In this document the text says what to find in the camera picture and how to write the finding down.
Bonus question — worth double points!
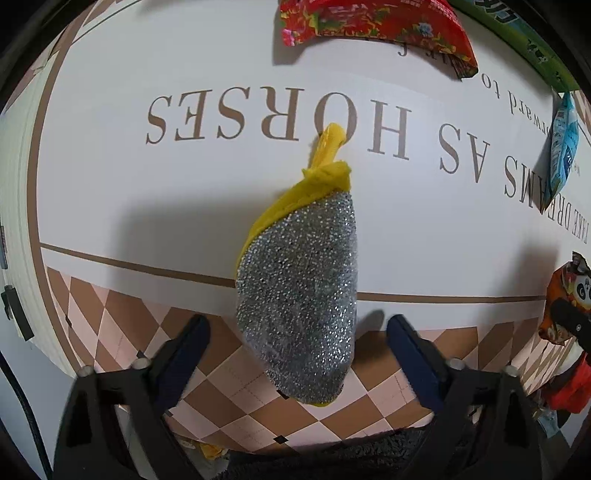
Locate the yellow soft item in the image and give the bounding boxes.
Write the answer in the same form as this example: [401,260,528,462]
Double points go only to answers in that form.
[198,442,228,462]

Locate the blue and white packet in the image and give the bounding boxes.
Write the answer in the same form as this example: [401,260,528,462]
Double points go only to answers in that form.
[541,91,580,208]

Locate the green printed packet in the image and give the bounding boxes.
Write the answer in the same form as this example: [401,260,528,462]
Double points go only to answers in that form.
[450,0,581,92]

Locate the black cable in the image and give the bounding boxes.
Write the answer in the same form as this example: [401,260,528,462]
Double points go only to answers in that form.
[0,353,52,480]

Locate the dark fuzzy cloth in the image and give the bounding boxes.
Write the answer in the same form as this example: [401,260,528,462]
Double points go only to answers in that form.
[221,427,437,480]

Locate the black clip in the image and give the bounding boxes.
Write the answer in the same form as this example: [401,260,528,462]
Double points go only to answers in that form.
[0,285,29,341]

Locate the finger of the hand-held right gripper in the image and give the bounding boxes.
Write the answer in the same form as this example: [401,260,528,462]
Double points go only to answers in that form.
[553,298,591,343]

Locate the white printed checkered mat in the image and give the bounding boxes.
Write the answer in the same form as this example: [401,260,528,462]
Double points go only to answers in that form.
[2,0,591,455]

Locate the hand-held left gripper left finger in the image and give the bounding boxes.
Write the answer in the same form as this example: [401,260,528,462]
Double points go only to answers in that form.
[53,314,223,480]

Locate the red packet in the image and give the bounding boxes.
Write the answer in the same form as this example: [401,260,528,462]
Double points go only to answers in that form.
[538,251,591,415]

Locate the silver and yellow scrub sponge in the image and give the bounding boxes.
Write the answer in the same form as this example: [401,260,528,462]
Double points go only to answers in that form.
[234,123,358,408]

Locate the red floral fabric pouch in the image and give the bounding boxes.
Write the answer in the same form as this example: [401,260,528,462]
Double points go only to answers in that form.
[279,0,478,80]

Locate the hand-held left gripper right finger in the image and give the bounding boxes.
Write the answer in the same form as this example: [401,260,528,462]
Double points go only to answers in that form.
[386,315,544,480]

